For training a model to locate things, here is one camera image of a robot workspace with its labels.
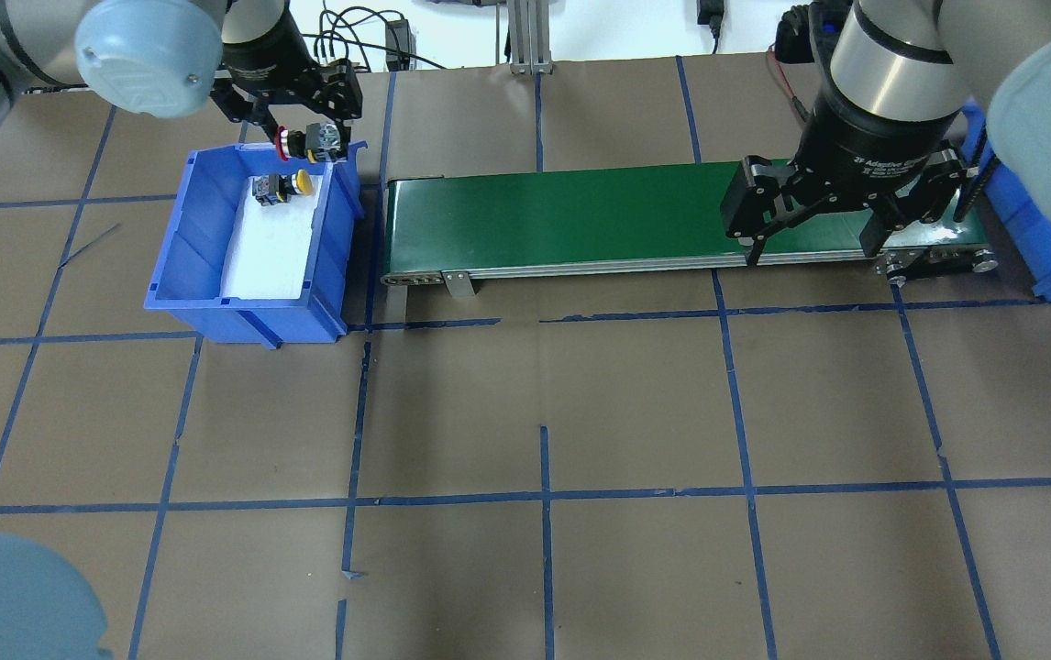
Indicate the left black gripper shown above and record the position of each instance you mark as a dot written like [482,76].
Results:
[271,52]

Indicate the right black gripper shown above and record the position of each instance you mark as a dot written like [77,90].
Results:
[865,147]

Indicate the red push button switch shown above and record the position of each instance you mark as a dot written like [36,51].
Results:
[310,143]

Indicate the yellow push button switch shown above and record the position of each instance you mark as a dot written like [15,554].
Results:
[275,189]

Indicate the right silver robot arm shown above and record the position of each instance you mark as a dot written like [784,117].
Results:
[895,74]

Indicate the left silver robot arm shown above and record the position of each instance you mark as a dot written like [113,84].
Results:
[162,59]

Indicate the left blue plastic bin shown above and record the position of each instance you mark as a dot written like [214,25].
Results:
[185,282]

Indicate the blue plastic bin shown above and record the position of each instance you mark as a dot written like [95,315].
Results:
[185,282]
[1028,228]

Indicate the white foam pad left bin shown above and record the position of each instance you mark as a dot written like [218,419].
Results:
[268,252]

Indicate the black power adapter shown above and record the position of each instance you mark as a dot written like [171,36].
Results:
[399,45]

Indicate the green conveyor belt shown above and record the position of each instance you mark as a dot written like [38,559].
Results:
[456,230]

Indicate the right blue plastic bin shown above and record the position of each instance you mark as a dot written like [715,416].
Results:
[1028,228]

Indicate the aluminium frame post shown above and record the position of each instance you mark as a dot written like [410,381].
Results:
[528,37]

